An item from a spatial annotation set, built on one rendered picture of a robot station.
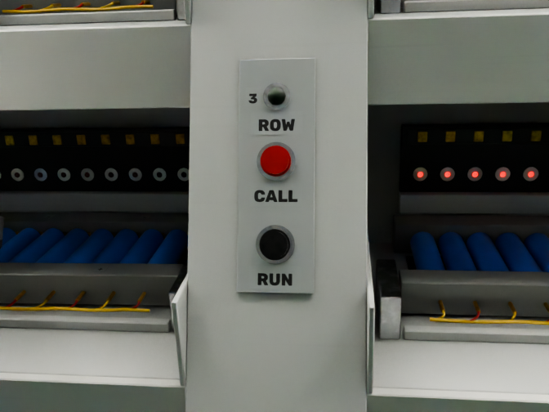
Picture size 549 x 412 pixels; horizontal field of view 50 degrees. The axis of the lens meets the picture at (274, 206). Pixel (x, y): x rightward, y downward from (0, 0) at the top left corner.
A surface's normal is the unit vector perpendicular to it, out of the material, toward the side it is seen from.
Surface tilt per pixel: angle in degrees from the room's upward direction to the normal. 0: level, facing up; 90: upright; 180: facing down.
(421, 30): 113
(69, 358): 23
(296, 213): 90
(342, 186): 90
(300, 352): 90
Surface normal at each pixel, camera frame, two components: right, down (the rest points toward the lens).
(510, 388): -0.04, -0.94
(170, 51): -0.11, 0.35
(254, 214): -0.11, -0.04
